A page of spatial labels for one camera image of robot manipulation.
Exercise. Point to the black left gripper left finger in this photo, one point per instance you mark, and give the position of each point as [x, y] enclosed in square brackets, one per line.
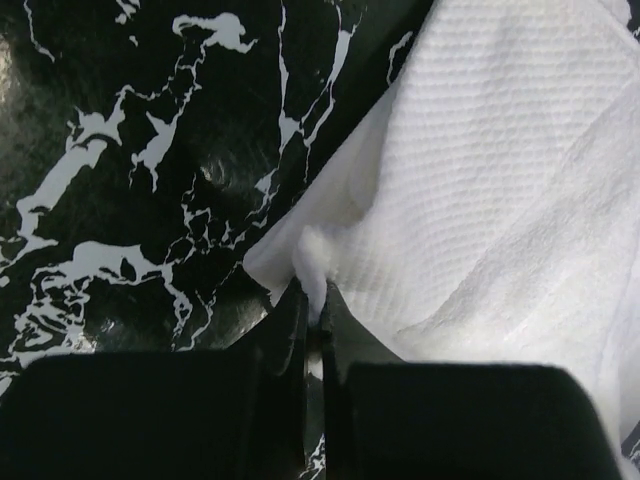
[233, 413]

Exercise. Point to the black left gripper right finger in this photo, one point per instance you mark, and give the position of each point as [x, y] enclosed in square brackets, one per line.
[390, 419]

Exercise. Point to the white towel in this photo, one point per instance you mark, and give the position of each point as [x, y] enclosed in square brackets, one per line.
[487, 208]

